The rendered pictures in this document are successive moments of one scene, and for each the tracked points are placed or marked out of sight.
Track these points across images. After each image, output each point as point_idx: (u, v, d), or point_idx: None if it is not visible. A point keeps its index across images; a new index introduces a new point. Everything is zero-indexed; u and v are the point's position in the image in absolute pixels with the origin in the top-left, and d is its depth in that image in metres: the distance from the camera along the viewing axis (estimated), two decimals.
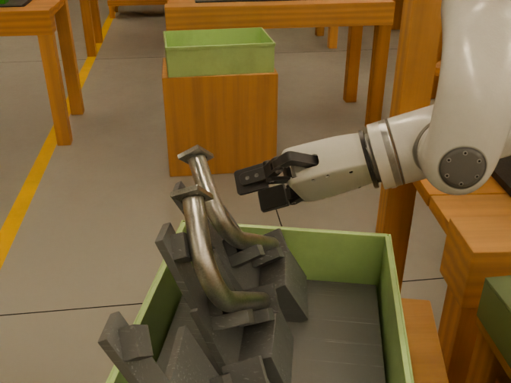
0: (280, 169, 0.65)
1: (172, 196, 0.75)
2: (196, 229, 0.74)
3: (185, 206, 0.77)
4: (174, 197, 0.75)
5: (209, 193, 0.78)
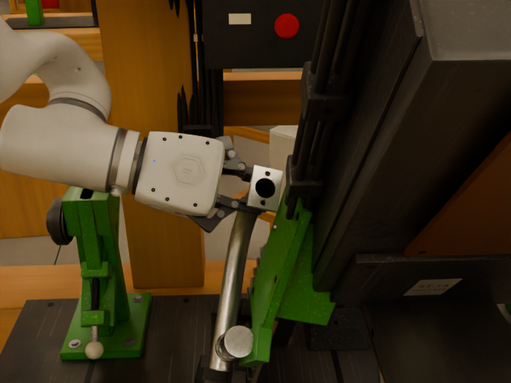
0: (227, 154, 0.75)
1: (279, 172, 0.73)
2: None
3: (272, 194, 0.73)
4: (279, 176, 0.73)
5: (249, 200, 0.70)
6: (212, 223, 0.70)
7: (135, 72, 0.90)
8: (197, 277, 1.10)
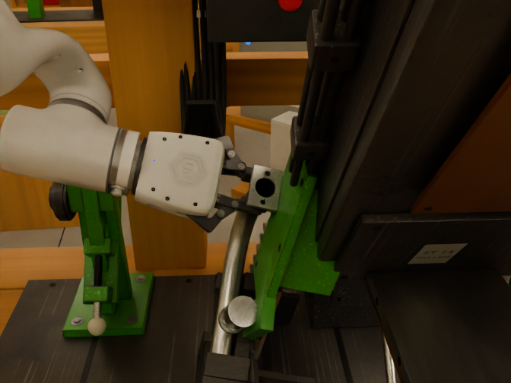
0: (227, 155, 0.75)
1: (279, 172, 0.73)
2: None
3: (272, 194, 0.73)
4: (279, 176, 0.73)
5: (249, 199, 0.70)
6: (212, 223, 0.70)
7: (138, 49, 0.90)
8: (199, 259, 1.10)
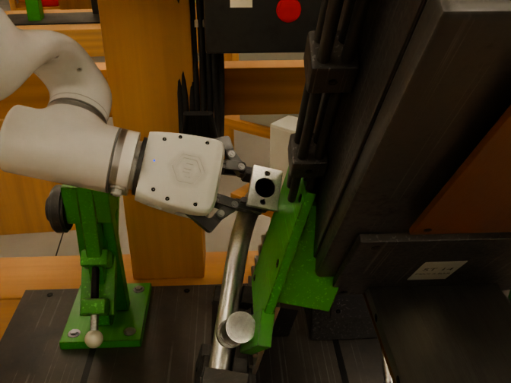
0: (227, 155, 0.75)
1: (279, 172, 0.73)
2: None
3: (272, 194, 0.73)
4: (279, 176, 0.73)
5: (249, 199, 0.70)
6: (212, 223, 0.70)
7: (135, 58, 0.89)
8: (198, 268, 1.09)
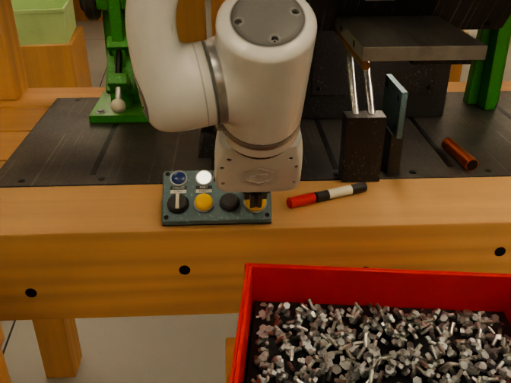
0: None
1: None
2: None
3: None
4: None
5: None
6: None
7: None
8: None
